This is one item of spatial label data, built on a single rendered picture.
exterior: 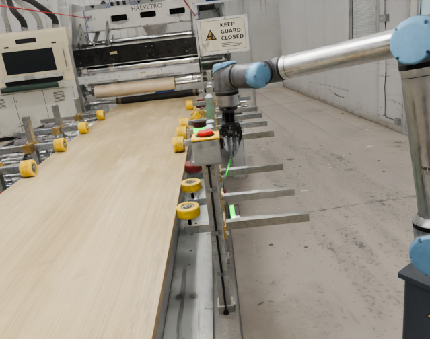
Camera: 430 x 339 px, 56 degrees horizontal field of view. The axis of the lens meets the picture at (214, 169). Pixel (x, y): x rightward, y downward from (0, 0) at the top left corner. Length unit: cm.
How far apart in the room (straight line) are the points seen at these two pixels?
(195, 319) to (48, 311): 49
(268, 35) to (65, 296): 998
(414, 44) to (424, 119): 20
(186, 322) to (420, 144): 87
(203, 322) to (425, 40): 100
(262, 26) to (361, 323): 909
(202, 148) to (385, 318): 162
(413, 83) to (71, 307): 102
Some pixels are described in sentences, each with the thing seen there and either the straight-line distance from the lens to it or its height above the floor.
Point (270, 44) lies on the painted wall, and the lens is 1076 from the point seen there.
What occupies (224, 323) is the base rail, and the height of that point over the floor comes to 70.
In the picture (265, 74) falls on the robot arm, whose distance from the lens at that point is 151.
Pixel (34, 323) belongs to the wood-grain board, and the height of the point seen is 90.
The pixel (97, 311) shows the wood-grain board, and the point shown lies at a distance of 100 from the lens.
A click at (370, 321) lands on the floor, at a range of 234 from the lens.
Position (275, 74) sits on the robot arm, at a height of 129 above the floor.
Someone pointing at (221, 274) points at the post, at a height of 83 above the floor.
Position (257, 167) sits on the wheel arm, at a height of 86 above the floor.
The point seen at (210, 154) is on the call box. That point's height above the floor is 118.
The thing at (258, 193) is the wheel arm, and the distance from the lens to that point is 167.
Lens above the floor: 146
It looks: 18 degrees down
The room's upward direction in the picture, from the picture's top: 7 degrees counter-clockwise
